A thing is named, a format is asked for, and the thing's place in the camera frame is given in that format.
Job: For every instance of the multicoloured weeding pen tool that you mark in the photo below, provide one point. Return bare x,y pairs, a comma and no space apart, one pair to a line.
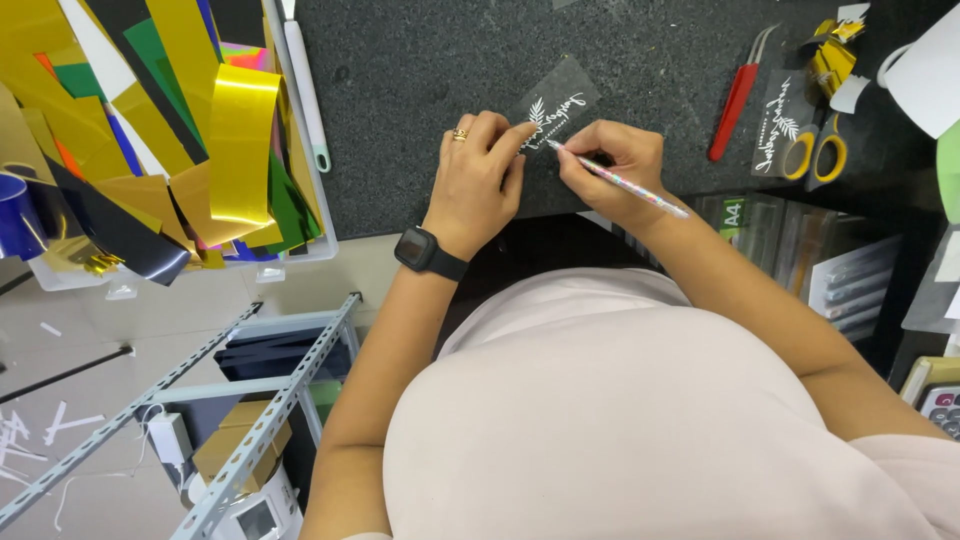
622,182

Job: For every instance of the white cutting machine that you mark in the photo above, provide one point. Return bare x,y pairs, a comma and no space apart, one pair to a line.
251,506

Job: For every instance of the black smartwatch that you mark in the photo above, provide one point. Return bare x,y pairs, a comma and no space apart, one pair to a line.
429,253

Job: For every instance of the gold vinyl scraps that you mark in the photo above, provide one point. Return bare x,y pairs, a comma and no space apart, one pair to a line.
832,52

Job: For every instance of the red tweezers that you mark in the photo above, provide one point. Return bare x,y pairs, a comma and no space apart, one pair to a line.
739,97

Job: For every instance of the clear sticker sheet white lettering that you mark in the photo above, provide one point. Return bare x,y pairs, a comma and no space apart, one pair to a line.
559,105

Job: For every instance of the bin of coloured vinyl scraps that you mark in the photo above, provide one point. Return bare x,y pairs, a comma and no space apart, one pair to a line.
150,135

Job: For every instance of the person's left hand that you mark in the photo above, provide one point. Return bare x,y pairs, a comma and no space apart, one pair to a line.
472,187

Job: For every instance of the person's right fingers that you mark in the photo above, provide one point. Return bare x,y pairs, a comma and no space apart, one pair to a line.
589,150

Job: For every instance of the grey metal slotted rack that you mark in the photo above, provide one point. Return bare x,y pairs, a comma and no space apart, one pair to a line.
195,420

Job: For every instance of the person's right hand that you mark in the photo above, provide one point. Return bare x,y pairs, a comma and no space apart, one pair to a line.
607,169

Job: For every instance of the white power adapter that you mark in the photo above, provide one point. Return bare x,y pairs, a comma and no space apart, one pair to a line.
169,437

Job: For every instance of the white tool with green tip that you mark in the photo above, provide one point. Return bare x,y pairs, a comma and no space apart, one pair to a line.
307,90

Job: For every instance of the white paper roll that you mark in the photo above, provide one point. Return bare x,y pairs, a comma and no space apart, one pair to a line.
926,71

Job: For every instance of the calculator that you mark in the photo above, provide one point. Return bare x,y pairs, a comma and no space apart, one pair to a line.
937,401

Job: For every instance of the person's light pink shirt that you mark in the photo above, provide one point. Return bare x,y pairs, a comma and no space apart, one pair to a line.
637,420

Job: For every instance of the clear drawer unit with sheets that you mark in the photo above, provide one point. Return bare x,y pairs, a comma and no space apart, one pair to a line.
802,255

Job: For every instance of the brown cardboard box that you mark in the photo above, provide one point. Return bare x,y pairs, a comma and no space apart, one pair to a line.
241,446

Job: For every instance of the light green sheet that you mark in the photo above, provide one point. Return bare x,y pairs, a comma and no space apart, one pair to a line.
949,176

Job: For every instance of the dark sticker sheet white lettering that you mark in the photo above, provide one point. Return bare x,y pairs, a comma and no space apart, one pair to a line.
780,124

